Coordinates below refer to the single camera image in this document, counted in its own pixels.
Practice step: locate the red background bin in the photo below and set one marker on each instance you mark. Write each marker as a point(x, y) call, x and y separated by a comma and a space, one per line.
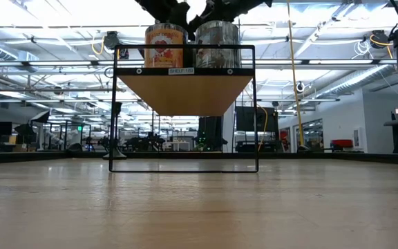
point(341, 143)

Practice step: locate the silver candle jar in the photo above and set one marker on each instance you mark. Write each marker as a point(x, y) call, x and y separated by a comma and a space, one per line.
point(218, 48)

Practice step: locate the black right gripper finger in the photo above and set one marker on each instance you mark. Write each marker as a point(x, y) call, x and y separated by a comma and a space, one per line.
point(206, 14)

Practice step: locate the wooden shelf with black frame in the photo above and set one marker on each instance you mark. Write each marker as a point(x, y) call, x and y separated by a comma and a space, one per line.
point(185, 93)

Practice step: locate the black aluminium table frame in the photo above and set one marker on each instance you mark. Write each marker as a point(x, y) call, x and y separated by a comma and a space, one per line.
point(47, 158)

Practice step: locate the black softbox light stand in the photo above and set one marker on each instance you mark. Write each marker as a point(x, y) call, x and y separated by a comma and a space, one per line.
point(35, 119)

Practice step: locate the black server rack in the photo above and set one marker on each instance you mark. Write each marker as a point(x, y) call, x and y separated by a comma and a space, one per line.
point(210, 133)

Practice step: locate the black candlestick holder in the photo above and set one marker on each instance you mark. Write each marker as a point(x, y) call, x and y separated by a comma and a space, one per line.
point(115, 156)

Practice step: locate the large black wall screen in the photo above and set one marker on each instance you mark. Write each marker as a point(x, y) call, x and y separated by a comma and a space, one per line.
point(254, 119)

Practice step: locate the orange candle jar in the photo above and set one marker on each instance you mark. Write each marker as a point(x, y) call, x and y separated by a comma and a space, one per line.
point(164, 52)

